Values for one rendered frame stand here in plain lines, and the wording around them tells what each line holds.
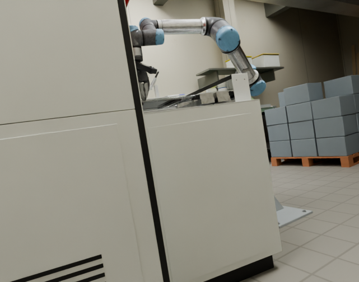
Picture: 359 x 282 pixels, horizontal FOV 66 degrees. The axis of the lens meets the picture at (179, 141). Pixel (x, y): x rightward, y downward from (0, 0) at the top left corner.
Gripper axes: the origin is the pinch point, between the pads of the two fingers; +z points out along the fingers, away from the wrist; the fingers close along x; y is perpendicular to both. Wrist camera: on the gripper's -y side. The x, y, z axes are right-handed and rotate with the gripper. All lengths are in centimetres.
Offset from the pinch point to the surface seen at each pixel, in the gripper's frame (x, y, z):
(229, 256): -6, -30, 77
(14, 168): 67, -12, 22
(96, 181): 49, -23, 30
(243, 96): -29.8, -37.0, 6.6
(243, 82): -30.8, -37.6, -0.2
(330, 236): -72, -57, 91
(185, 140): 5.3, -24.3, 22.6
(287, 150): -300, 33, 69
